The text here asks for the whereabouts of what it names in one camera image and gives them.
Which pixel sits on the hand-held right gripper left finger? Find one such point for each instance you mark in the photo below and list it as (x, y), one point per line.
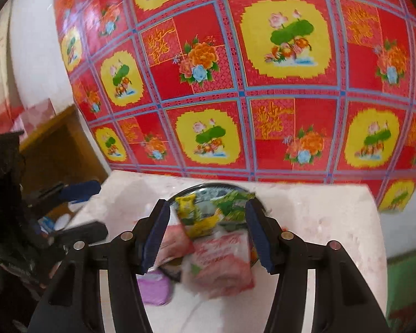
(155, 236)

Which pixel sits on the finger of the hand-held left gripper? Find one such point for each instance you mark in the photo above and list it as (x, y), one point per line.
(81, 190)
(85, 232)

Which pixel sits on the wooden cabinet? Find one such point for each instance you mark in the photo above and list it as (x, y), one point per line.
(62, 145)

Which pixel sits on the green floor mat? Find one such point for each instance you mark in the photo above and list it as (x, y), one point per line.
(409, 284)

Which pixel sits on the red floral printed cloth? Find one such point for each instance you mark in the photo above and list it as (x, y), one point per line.
(228, 59)

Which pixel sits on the small yellow snack packet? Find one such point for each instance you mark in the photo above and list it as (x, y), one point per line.
(187, 208)

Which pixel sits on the large pink snack bag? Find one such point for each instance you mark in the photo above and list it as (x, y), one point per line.
(222, 263)

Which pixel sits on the patterned ceramic plate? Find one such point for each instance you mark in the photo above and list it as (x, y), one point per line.
(208, 191)

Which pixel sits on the pink patterned box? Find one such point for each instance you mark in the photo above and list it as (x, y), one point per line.
(38, 114)

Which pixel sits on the purple plastic case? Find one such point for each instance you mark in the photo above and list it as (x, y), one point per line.
(154, 289)

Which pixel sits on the pale floral curtain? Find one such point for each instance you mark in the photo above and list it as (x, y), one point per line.
(0, 76)

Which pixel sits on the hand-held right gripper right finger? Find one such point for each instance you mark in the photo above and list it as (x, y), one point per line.
(260, 236)

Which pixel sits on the green snack packet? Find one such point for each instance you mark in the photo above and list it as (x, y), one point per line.
(234, 208)

